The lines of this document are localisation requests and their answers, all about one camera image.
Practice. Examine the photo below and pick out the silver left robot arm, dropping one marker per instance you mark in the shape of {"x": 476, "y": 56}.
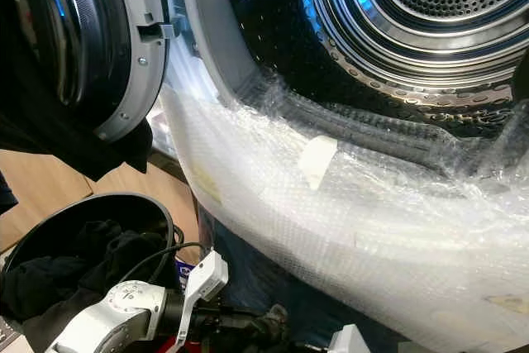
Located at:
{"x": 116, "y": 316}

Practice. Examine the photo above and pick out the black crumpled clothes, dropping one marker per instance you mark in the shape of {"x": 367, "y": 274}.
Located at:
{"x": 66, "y": 279}

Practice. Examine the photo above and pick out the yellow tape piece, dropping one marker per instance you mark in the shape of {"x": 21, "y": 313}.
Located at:
{"x": 205, "y": 186}

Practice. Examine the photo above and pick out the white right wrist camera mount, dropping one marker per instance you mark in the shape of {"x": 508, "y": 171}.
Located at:
{"x": 347, "y": 341}

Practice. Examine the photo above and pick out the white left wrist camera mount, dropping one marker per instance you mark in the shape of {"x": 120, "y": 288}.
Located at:
{"x": 207, "y": 279}

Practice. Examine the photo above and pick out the dark blue cloth cover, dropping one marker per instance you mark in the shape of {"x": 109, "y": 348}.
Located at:
{"x": 264, "y": 279}

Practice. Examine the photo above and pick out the clear bubble wrap sheet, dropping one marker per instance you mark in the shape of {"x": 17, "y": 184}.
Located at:
{"x": 339, "y": 245}

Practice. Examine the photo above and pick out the black round laundry basket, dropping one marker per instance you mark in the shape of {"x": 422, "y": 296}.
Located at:
{"x": 50, "y": 221}

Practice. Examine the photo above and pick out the grey power strip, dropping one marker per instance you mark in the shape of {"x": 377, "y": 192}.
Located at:
{"x": 10, "y": 338}

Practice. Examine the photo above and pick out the black hanging garment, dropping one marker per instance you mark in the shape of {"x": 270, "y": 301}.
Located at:
{"x": 33, "y": 80}

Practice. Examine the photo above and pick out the white tape piece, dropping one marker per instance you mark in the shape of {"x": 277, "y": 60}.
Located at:
{"x": 318, "y": 159}

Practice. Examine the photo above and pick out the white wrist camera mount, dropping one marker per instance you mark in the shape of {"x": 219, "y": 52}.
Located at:
{"x": 207, "y": 279}
{"x": 347, "y": 341}

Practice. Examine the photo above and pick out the round grey washer door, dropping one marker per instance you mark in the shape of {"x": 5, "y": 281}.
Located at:
{"x": 132, "y": 47}

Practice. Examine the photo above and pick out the white front-load washing machine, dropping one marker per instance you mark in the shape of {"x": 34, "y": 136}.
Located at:
{"x": 198, "y": 22}

